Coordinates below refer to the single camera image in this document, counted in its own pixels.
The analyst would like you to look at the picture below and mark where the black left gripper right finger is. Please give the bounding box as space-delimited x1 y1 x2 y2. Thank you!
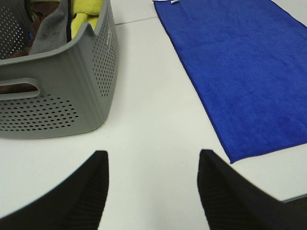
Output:
197 149 307 230

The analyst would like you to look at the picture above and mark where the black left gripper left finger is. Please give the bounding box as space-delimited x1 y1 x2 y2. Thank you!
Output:
0 150 109 230

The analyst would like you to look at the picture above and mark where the blue microfiber towel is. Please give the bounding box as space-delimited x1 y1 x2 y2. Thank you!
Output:
153 0 307 162

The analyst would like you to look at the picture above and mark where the grey perforated laundry basket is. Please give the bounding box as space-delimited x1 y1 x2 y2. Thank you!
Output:
0 0 118 139

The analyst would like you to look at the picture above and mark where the grey towel in basket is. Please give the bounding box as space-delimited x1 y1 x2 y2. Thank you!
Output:
29 0 71 55

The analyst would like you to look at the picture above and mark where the yellow-green towel in basket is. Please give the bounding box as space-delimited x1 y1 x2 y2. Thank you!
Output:
31 0 104 39

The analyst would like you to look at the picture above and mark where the brown towel in basket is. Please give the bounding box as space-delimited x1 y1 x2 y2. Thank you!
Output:
9 0 60 58

